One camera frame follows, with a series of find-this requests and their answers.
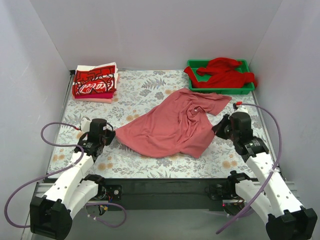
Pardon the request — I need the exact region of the pink t shirt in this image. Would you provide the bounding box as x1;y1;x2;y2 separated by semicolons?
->
115;88;232;158

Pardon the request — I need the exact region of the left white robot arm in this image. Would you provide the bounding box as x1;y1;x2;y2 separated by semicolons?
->
30;117;116;240

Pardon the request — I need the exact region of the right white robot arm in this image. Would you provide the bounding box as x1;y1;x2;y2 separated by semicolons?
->
212;110;318;240

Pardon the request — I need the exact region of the folded magenta shirt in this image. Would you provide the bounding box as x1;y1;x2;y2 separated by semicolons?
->
74;92;114;99

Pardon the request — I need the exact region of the green plastic bin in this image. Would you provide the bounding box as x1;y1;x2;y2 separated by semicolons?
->
187;59;256;95

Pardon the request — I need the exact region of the red t shirt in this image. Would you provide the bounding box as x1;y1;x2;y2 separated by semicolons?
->
184;57;258;89

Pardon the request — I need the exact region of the floral patterned table mat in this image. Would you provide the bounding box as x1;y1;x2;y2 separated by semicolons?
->
47;70;254;178

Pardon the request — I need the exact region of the folded red printed shirt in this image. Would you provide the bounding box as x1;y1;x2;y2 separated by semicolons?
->
72;78;118;97

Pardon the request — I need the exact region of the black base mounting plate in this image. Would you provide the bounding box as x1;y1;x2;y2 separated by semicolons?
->
90;178;245;215

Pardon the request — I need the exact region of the folded white shirt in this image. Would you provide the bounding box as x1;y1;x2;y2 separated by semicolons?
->
74;62;119;83

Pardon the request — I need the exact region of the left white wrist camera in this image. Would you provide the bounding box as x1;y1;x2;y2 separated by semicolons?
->
80;116;92;133

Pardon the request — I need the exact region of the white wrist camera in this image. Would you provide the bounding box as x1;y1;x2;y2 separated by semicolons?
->
80;116;92;133
233;101;248;114

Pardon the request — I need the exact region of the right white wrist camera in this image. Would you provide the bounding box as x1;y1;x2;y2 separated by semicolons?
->
233;101;248;114

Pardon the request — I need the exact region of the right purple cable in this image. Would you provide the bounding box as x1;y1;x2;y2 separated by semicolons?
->
216;101;283;235

